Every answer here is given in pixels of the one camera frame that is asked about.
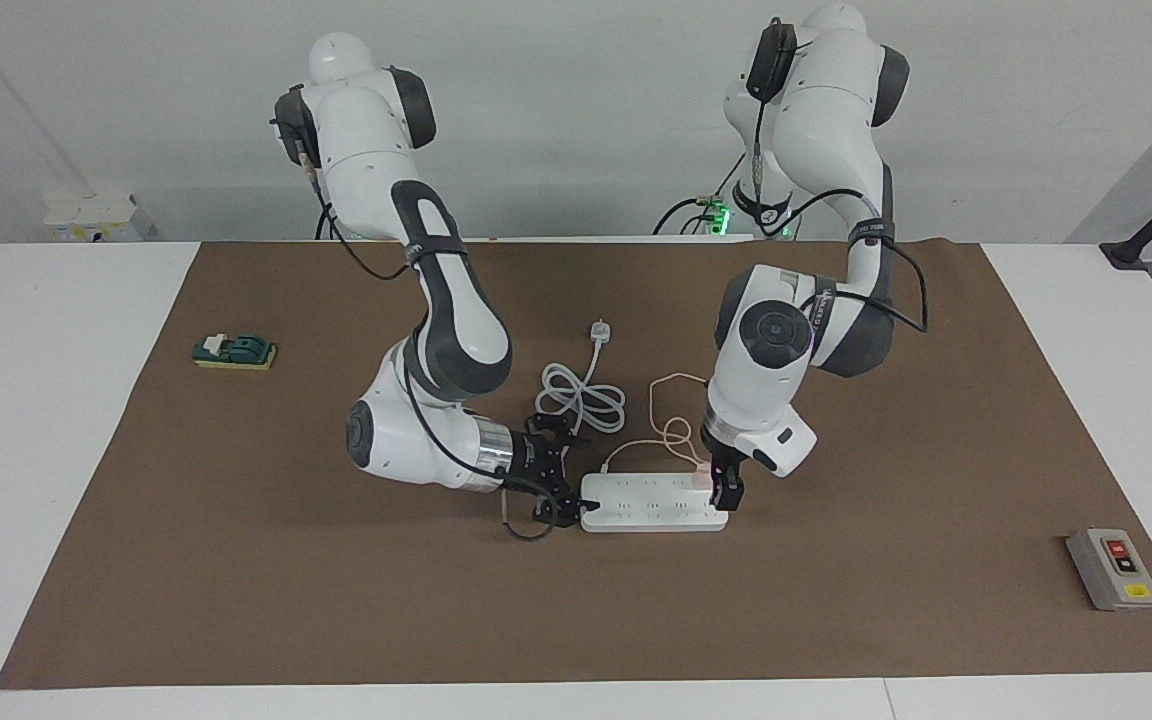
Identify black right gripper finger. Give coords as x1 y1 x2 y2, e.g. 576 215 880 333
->
533 477 583 529
525 409 588 462

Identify white power strip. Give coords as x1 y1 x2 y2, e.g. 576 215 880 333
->
579 472 731 533

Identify pink charging cable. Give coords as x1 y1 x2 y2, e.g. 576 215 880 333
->
601 373 713 477

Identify brown table mat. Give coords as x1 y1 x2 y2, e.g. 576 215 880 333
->
0 238 1152 691

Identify grey push button box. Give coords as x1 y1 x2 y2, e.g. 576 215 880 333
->
1065 527 1152 612

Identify white box with yellow labels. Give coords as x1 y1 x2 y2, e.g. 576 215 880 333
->
44 193 144 243

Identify white power strip cord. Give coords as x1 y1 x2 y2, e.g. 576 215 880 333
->
534 319 628 481

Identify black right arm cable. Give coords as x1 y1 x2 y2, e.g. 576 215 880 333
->
304 165 559 543

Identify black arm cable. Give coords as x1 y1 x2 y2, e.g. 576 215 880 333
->
304 165 559 543
750 70 930 334

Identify black left base cables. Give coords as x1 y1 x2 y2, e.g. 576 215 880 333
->
651 150 749 238

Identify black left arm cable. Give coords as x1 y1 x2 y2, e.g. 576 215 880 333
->
750 70 930 334

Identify green knife switch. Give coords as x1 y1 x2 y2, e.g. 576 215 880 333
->
192 332 278 372

